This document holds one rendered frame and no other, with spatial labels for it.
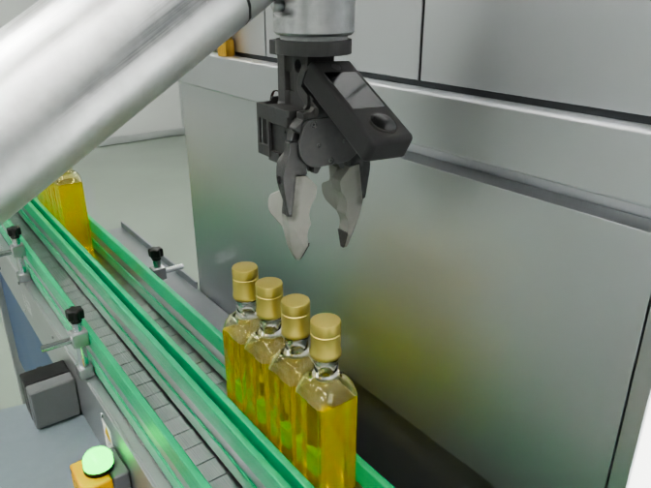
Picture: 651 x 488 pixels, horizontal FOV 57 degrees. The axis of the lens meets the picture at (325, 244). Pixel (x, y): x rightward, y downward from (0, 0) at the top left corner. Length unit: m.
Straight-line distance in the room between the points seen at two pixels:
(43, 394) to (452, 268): 0.81
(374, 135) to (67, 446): 0.88
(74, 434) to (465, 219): 0.85
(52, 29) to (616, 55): 0.42
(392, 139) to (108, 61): 0.25
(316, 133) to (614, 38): 0.26
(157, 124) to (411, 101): 6.28
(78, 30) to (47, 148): 0.06
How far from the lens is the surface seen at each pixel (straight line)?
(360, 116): 0.52
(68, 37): 0.34
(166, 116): 6.92
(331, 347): 0.66
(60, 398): 1.23
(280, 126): 0.60
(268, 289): 0.73
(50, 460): 1.19
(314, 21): 0.55
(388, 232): 0.72
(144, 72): 0.35
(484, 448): 0.73
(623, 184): 0.54
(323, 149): 0.58
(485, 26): 0.63
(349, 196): 0.62
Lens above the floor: 1.49
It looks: 23 degrees down
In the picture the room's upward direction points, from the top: straight up
